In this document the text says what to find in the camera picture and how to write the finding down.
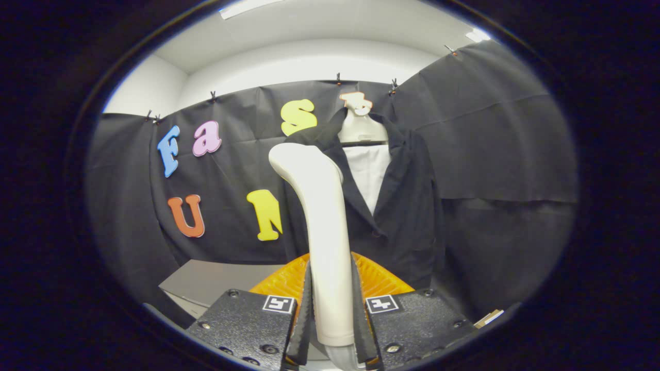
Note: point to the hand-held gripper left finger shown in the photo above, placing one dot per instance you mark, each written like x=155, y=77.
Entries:
x=247, y=324

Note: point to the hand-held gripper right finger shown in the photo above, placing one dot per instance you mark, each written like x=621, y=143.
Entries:
x=412, y=322

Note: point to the black button jacket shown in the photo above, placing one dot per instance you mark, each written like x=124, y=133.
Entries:
x=407, y=221

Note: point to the white shirt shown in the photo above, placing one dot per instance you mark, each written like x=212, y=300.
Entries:
x=368, y=175

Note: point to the grey drawer cabinet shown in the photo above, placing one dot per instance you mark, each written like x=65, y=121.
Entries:
x=216, y=281

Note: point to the cardboard box with paper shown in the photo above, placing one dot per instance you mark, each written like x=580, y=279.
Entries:
x=489, y=318

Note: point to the white plastic hanger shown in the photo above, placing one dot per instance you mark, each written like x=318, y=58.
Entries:
x=361, y=129

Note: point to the small ceiling light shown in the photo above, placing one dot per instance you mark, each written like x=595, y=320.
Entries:
x=478, y=35

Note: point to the long ceiling light panel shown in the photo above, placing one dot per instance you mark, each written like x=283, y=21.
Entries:
x=242, y=7

